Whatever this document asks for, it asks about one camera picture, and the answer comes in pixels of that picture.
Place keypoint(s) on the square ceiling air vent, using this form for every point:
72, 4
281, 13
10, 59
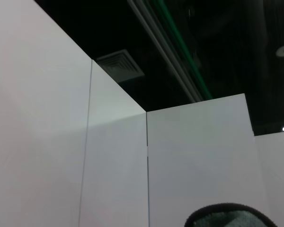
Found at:
120, 66

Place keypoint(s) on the white ceiling pipe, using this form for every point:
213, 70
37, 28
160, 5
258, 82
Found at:
165, 54

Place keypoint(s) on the grey yellow black-edged towel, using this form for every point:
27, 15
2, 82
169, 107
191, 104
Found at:
227, 217

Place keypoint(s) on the green ceiling pipe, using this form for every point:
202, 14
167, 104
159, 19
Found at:
187, 47

